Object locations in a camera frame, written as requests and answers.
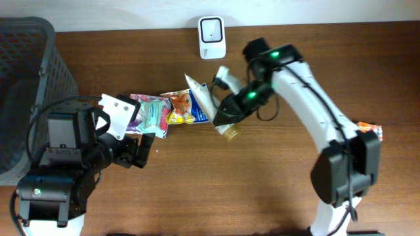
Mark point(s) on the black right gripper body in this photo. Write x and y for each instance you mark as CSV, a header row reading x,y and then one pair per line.
x,y
239,103

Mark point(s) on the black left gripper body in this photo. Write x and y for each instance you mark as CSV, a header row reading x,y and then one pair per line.
x,y
130,151

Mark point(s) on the white shampoo tube gold cap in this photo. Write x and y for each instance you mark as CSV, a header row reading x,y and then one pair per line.
x,y
203,98

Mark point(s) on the red purple tissue pack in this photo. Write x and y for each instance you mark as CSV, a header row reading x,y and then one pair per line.
x,y
131,129

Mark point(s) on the blue yellow paste sachet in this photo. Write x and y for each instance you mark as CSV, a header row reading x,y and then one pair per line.
x,y
185,108

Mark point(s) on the teal toilet tissue pack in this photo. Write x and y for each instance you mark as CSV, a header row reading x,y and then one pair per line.
x,y
150,118

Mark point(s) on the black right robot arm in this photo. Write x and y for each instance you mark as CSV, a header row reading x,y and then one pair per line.
x,y
348,162

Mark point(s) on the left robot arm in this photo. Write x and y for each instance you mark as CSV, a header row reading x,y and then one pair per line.
x,y
51,199

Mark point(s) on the white barcode scanner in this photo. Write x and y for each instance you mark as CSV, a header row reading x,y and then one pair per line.
x,y
212,37

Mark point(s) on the grey plastic mesh basket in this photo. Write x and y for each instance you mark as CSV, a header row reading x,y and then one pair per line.
x,y
33,75

